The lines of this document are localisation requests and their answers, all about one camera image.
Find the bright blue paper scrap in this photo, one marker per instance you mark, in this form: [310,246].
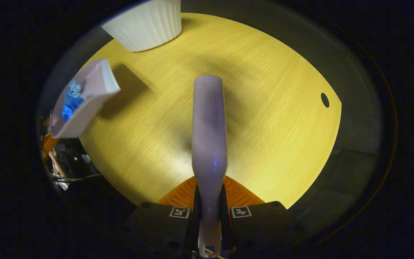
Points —
[70,108]

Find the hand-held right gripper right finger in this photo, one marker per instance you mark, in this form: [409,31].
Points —
[264,226]

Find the pale pink small broom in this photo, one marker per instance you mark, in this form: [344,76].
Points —
[208,126]

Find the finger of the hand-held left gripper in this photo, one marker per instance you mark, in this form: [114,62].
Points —
[50,142]

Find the white ribbed garbage bin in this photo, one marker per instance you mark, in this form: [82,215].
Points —
[146,25]

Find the light blue paper scrap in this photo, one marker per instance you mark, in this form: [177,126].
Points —
[73,90]

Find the black round desk grommet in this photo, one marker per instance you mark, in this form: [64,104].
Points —
[325,100]

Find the pale pink dustpan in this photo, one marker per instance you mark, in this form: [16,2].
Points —
[95,90]

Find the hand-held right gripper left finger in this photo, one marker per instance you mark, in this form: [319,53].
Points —
[156,226]

